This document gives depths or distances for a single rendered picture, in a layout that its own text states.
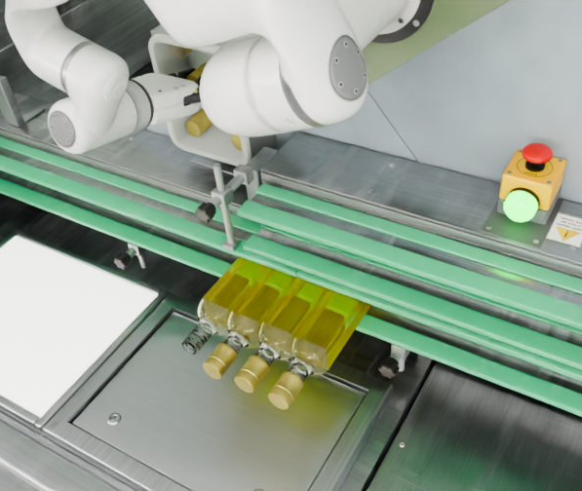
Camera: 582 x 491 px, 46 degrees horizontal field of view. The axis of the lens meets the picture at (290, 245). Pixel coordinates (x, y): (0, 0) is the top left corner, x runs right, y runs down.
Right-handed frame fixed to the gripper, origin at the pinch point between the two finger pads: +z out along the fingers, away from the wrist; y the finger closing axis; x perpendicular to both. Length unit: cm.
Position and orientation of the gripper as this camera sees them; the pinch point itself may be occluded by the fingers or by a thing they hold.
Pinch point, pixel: (197, 82)
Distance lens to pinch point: 117.2
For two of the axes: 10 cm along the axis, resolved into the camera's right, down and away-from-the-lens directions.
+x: 0.3, -8.7, -4.9
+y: 8.5, 2.8, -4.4
